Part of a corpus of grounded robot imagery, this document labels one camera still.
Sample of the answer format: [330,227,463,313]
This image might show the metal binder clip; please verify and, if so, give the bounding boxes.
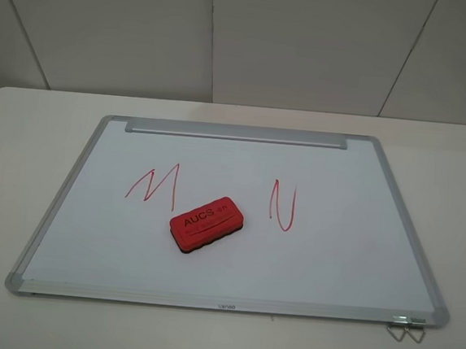
[405,317,427,344]
[386,316,410,342]

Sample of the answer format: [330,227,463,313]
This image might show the white whiteboard with aluminium frame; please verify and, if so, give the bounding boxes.
[5,115,449,327]

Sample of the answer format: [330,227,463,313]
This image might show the right metal binder clip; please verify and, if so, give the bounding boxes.
[405,317,427,344]

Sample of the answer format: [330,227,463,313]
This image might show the left metal binder clip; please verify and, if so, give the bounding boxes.
[386,316,410,342]

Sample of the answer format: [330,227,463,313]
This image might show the red whiteboard eraser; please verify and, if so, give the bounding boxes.
[169,197,245,254]

